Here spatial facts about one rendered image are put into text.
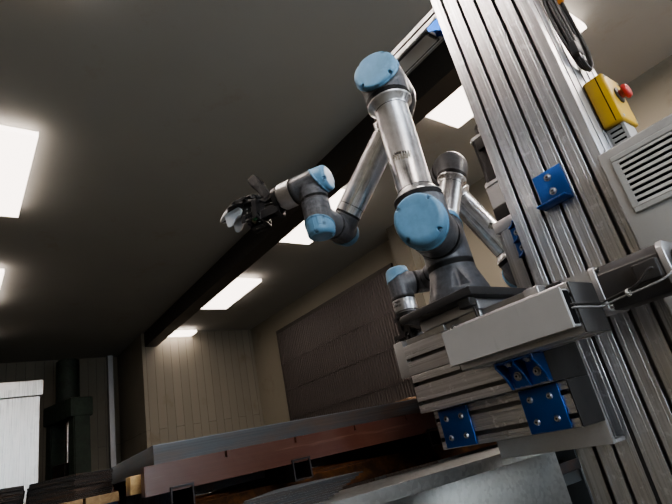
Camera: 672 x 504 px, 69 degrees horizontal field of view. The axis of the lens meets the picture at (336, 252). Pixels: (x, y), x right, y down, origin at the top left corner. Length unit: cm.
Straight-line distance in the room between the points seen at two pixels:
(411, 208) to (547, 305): 37
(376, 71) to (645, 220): 68
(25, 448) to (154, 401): 309
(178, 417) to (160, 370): 84
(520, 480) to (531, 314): 90
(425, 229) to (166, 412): 803
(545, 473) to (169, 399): 763
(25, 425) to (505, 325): 565
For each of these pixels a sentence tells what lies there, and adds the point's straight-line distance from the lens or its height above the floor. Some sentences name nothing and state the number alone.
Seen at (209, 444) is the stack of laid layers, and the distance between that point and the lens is 128.
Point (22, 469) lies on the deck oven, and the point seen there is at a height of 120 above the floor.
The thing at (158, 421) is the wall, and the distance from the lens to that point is 882.
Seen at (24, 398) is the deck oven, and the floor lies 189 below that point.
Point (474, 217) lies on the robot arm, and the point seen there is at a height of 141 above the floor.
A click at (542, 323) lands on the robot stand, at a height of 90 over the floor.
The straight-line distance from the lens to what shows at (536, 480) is 178.
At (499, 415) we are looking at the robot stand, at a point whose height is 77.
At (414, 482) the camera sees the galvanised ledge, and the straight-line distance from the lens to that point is 124.
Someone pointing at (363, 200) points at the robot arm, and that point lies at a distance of 136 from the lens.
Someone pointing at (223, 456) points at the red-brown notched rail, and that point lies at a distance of 124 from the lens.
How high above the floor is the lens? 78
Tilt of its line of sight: 21 degrees up
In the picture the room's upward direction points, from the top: 12 degrees counter-clockwise
